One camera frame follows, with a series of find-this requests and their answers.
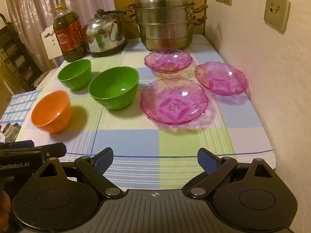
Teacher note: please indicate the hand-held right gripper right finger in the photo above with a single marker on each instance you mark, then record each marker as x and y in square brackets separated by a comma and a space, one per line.
[206, 161]

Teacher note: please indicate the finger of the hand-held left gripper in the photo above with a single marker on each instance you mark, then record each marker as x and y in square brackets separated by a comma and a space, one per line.
[54, 150]
[20, 144]

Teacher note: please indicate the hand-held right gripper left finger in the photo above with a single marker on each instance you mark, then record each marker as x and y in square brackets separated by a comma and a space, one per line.
[105, 160]

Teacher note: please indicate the orange plastic bowl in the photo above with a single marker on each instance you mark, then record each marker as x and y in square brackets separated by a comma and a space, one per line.
[49, 112]

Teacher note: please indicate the large pink glass plate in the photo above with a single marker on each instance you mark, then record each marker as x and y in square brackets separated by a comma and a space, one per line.
[175, 102]

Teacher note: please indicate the large green plastic bowl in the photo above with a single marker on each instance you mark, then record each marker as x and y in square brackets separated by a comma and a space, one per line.
[114, 89]

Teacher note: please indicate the small green plastic bowl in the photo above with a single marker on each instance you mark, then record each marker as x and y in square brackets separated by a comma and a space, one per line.
[75, 74]

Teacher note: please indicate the person's left hand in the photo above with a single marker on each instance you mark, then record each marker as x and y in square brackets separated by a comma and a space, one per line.
[4, 206]

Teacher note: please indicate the small metal lidded jar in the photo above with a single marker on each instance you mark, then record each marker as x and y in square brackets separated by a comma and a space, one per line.
[10, 131]

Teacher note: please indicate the blue white checkered towel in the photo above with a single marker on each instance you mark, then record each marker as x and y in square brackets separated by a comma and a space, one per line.
[19, 106]

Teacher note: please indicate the checkered tablecloth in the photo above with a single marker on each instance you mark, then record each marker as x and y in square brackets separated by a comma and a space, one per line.
[150, 145]

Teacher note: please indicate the dark storage rack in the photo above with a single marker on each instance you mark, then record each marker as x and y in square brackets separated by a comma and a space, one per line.
[17, 55]

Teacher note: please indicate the cooking oil bottle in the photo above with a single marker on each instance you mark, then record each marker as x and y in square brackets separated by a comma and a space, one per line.
[69, 34]

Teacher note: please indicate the stainless steel kettle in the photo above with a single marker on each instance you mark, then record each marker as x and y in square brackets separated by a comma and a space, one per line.
[104, 34]

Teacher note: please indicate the pale sheer curtain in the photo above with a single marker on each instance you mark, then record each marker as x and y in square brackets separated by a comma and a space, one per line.
[36, 0]

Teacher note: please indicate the stainless steel steamer pot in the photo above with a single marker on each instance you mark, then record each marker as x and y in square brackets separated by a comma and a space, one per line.
[165, 21]

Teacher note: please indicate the large beige wall socket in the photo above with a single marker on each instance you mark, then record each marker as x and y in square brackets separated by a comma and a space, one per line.
[277, 12]

